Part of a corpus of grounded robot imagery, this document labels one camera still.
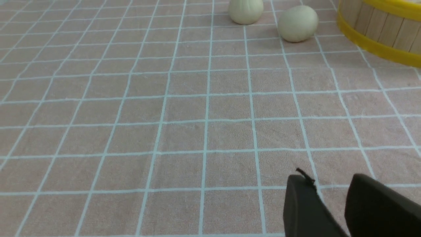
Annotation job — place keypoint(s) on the pink grid tablecloth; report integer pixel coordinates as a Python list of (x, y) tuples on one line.
[(144, 118)]

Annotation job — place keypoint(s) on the white pleated steamed bun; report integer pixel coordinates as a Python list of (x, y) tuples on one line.
[(245, 12)]

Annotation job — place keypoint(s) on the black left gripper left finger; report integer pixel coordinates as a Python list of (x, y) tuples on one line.
[(304, 213)]

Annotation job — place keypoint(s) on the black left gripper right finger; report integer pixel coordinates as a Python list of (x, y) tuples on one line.
[(374, 210)]

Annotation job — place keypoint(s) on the bamboo steamer tray yellow rim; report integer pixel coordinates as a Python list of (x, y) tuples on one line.
[(389, 29)]

